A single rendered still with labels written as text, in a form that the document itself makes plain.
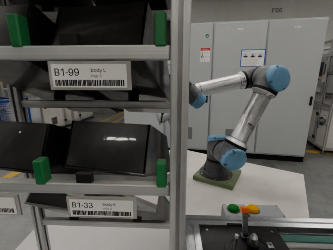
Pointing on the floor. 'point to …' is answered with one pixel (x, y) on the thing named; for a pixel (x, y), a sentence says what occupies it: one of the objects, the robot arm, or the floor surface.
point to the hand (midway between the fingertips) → (161, 118)
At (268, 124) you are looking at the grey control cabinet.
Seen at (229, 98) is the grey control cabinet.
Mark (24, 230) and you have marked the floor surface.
